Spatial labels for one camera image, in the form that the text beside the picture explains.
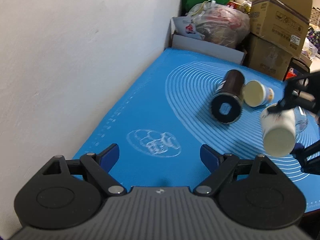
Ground cartoon printed paper cup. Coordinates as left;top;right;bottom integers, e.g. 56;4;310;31
243;80;274;107

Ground floral fabric bundle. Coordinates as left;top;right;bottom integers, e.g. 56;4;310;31
306;24;320;54

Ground white paper cup grey print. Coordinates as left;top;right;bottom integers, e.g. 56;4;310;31
260;103;296;157

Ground white open carton box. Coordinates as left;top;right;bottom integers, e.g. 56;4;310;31
171;19;246;64

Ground white cartoon paper bag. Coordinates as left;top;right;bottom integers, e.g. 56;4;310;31
172;16;204;40

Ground black cylindrical thermos bottle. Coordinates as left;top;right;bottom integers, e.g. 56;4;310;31
211;69;245;124

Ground blue silicone baking mat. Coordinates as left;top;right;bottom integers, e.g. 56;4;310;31
72;48;320;218

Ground cardboard box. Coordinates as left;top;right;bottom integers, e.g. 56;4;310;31
249;0;312;57
244;34;292;81

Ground lower cardboard box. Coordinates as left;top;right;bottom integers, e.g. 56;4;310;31
244;34;292;81

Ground upper cardboard box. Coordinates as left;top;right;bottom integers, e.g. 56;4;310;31
249;0;312;57

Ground clear plastic bag red contents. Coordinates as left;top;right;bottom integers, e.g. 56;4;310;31
187;0;250;49

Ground clear glass cup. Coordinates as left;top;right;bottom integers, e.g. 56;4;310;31
294;106;308;134

